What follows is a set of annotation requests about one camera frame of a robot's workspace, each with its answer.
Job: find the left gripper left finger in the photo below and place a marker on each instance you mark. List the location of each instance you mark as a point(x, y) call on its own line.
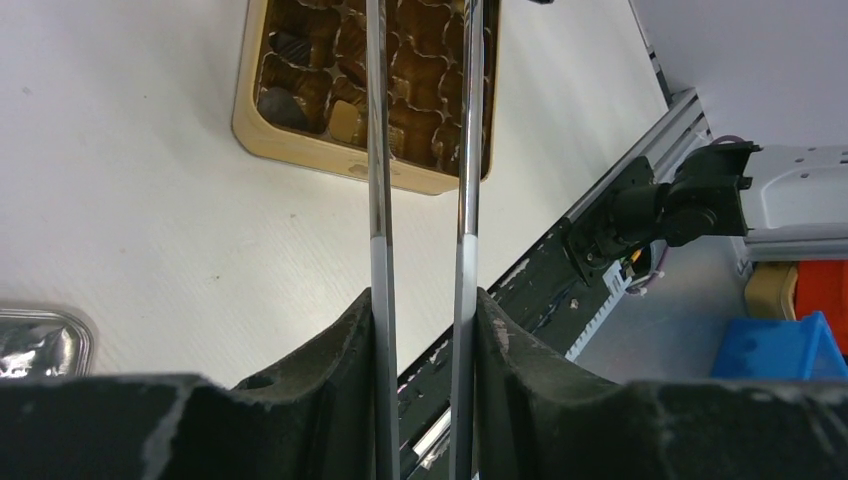
point(307, 416)

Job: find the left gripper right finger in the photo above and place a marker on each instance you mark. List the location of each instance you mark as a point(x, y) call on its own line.
point(540, 416)

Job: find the steel serving tongs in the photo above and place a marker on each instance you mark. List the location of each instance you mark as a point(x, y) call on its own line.
point(424, 235)

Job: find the tan chocolate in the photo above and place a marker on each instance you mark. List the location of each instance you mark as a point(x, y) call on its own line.
point(347, 124)

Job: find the dark grey heart chocolate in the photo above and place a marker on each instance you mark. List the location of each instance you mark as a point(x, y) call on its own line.
point(279, 107)

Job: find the gold chocolate box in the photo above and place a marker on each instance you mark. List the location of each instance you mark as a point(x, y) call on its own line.
point(310, 92)

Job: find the dark striped chocolate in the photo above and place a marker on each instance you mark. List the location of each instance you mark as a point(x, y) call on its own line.
point(296, 50)

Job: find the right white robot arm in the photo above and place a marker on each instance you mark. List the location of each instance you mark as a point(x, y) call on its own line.
point(786, 203)

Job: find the blue plastic bin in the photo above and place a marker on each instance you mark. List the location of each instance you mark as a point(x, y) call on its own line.
point(780, 350)

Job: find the silver box lid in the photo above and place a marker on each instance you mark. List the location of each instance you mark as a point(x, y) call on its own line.
point(41, 343)

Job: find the orange box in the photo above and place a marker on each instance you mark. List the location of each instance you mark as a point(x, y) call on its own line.
point(822, 287)

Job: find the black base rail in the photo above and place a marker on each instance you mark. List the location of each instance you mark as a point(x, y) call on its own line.
point(557, 290)

